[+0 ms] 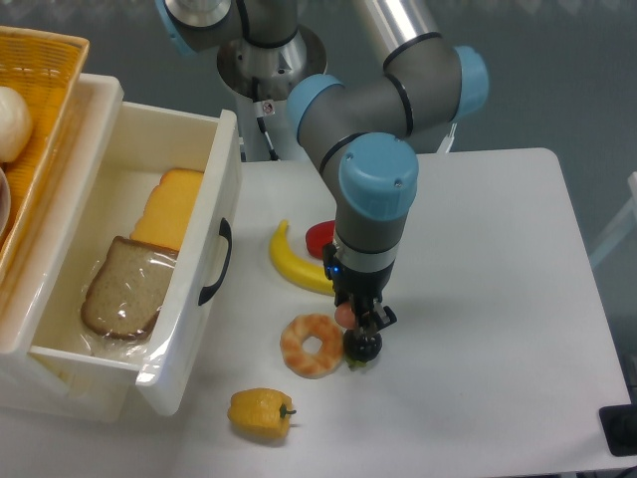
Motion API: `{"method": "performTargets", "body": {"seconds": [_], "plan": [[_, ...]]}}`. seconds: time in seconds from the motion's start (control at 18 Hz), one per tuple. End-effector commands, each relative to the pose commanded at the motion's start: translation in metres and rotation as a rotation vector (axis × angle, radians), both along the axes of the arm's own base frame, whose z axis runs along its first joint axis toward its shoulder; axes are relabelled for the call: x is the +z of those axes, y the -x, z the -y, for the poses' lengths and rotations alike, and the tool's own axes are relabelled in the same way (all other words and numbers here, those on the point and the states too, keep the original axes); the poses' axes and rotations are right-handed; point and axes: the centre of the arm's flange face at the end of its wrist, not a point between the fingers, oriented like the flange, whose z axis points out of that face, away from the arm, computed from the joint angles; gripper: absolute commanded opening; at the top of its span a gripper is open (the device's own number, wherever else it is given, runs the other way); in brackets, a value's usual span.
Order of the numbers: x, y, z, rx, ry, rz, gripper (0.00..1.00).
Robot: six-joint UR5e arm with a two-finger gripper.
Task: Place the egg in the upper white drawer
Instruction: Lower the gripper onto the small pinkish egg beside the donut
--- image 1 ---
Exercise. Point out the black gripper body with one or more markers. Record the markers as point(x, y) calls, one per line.
point(357, 277)

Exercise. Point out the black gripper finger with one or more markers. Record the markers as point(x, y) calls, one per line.
point(358, 305)
point(380, 317)

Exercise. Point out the brown egg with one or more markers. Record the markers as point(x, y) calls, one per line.
point(344, 316)

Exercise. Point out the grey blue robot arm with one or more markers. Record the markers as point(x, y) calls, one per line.
point(356, 138)

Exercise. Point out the white open upper drawer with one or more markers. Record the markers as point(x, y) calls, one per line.
point(112, 156)

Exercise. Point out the white drawer cabinet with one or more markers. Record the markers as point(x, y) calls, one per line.
point(29, 384)

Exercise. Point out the yellow banana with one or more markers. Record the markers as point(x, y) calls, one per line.
point(293, 268)

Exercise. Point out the red bell pepper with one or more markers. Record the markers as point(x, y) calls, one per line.
point(318, 236)

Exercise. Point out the yellow bell pepper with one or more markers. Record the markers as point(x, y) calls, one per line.
point(262, 412)

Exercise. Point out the yellow toast slice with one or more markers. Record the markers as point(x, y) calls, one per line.
point(168, 208)

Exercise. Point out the brown bread slice wrapped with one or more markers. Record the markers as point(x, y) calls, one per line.
point(125, 297)

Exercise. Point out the black device at edge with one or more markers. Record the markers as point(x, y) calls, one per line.
point(619, 427)

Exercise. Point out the white round bun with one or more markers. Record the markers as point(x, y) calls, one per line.
point(16, 124)

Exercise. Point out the yellow wicker basket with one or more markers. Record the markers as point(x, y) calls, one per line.
point(42, 68)

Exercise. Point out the black drawer handle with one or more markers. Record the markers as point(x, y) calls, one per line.
point(222, 259)

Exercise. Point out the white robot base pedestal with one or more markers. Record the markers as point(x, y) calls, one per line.
point(261, 80)

